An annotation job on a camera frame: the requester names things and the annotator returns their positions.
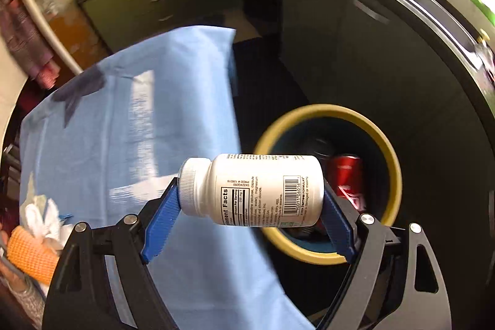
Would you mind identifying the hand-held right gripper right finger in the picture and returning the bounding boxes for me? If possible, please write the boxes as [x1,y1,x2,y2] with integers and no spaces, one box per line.
[305,179,453,330]

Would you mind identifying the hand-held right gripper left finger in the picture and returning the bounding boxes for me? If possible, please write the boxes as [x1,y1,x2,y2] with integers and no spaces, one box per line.
[41,177,182,330]

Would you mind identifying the red soda can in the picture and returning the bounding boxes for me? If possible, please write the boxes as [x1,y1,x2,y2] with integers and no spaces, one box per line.
[327,155,368,211]

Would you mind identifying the white pill bottle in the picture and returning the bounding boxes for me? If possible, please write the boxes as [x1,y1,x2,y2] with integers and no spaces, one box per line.
[177,153,325,228]

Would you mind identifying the yellow rimmed trash bin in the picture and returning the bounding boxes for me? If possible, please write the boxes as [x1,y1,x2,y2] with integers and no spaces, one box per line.
[253,104,403,266]

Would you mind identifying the person's left forearm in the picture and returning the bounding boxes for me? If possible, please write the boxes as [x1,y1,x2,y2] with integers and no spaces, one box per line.
[0,276,47,330]

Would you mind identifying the person's left hand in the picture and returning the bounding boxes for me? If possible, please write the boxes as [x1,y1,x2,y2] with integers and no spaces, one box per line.
[0,229,29,288]

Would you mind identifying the blue printed tablecloth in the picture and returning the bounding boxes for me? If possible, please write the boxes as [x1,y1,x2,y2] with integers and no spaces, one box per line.
[19,26,314,330]

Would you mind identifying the white plastic wrapper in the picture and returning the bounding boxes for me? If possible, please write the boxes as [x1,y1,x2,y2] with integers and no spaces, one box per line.
[21,195,74,249]

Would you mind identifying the orange foam net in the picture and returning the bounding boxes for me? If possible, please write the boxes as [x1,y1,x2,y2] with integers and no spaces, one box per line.
[7,227,62,284]

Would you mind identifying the dark kitchen counter cabinets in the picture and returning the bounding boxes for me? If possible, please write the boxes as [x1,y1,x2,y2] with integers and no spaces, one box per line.
[232,0,495,199]

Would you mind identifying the checked purple apron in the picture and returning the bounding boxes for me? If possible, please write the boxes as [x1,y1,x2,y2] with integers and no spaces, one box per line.
[0,0,58,89]

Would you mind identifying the steel kitchen sink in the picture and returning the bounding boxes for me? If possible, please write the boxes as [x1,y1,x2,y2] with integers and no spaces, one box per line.
[402,0,495,60]

